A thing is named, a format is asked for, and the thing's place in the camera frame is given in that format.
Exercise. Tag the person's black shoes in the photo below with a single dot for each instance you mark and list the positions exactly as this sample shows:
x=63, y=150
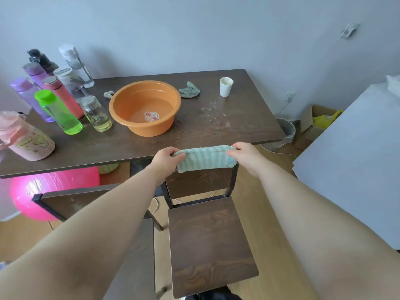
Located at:
x=215, y=294

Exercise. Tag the small grey-green rag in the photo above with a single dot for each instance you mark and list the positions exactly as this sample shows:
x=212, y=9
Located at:
x=109, y=94

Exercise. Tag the dark wooden chair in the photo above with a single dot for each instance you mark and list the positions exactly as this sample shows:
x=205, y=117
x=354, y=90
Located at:
x=81, y=199
x=209, y=240

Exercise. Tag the pink thermos bottle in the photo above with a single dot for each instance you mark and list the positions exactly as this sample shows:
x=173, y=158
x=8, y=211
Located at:
x=64, y=96

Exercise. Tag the clear bottle with white cap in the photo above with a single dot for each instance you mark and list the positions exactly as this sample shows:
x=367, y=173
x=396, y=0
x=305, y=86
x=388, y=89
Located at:
x=78, y=65

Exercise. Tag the glass jar with metal lid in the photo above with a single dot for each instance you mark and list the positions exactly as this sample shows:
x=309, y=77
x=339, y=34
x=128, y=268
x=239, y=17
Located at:
x=97, y=115

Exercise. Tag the large white board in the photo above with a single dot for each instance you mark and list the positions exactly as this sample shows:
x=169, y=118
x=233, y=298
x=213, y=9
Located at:
x=353, y=159

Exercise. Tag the orange plastic basin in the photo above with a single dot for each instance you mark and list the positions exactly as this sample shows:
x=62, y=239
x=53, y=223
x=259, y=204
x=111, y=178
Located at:
x=145, y=107

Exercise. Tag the green white striped towel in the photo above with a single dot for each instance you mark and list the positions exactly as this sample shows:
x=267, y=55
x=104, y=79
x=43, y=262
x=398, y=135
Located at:
x=206, y=159

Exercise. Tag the yellow plastic bag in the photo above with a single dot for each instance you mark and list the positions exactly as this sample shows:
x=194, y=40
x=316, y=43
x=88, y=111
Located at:
x=323, y=121

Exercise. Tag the translucent purple bottle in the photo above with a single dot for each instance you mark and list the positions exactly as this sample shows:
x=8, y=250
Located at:
x=26, y=95

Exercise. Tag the white paper cup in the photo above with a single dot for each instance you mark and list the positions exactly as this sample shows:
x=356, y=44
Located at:
x=226, y=87

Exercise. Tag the person's right hand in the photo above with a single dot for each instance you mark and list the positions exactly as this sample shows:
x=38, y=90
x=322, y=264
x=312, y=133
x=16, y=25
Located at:
x=248, y=159

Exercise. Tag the open cardboard box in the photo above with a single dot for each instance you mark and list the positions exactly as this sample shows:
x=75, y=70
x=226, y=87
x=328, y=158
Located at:
x=307, y=132

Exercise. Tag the purple thermos bottle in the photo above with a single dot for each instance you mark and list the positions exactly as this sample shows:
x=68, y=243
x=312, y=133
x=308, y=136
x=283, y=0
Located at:
x=35, y=73

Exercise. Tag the large pink sticker bottle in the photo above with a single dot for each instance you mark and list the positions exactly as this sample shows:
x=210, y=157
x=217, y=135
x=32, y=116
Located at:
x=25, y=139

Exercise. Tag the light green round object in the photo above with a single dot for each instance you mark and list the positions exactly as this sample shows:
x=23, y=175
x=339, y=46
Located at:
x=109, y=168

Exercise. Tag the person's left thumb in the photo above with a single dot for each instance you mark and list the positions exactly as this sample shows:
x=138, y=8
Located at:
x=178, y=156

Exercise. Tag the pink exercise ball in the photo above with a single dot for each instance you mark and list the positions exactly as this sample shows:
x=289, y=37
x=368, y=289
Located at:
x=47, y=190

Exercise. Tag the crumpled green cloth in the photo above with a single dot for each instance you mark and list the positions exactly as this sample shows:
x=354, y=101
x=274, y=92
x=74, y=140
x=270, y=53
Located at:
x=189, y=90

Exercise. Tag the person's left hand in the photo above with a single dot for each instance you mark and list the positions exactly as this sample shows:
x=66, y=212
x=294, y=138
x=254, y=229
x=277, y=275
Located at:
x=164, y=162

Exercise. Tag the black water bottle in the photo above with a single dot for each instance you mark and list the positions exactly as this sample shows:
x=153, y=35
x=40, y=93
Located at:
x=42, y=59

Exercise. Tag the neon green bottle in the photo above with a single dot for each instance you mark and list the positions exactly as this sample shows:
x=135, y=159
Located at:
x=59, y=112

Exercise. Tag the person's right thumb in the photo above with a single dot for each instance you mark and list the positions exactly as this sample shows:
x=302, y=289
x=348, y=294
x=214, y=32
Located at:
x=235, y=154

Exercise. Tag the grey waste bin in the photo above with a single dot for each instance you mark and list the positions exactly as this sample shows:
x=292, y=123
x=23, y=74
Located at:
x=287, y=129

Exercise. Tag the person's left forearm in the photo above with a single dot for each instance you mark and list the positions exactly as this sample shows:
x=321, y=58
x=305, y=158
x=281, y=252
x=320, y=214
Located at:
x=93, y=234

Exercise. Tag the person's right forearm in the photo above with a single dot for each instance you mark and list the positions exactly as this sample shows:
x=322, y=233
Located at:
x=318, y=234

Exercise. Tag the white wall socket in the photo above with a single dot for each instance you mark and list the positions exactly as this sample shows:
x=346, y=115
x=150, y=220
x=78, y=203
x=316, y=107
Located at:
x=289, y=97

